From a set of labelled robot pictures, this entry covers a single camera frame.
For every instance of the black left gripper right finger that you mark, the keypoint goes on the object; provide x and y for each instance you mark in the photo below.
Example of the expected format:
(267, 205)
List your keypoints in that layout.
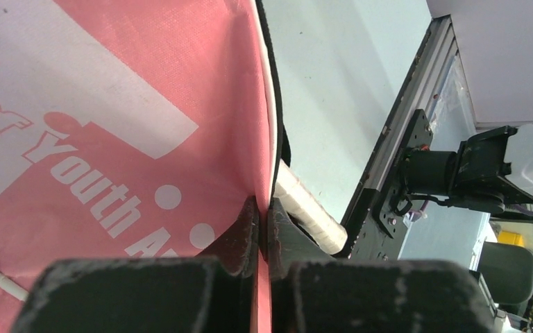
(294, 248)

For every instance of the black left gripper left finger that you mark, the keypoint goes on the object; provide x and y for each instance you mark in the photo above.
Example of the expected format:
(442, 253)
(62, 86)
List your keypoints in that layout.
(210, 292)

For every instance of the pink racket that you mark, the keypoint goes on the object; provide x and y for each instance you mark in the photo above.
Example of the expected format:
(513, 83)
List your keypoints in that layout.
(301, 204)

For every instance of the pink sport racket bag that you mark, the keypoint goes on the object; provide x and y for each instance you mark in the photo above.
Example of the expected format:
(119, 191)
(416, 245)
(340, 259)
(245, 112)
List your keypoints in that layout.
(130, 129)

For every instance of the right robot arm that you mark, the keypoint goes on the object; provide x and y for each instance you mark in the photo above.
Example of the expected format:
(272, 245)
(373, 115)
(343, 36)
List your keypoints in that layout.
(489, 171)

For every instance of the black office chair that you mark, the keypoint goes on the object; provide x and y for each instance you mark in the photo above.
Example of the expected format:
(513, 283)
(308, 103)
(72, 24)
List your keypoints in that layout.
(507, 271)

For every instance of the yellow box background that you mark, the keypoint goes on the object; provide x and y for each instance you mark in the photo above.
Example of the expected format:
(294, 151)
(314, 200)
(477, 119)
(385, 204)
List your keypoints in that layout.
(511, 238)

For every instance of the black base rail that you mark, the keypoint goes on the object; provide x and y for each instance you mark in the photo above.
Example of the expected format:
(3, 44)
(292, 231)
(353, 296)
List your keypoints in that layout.
(374, 218)

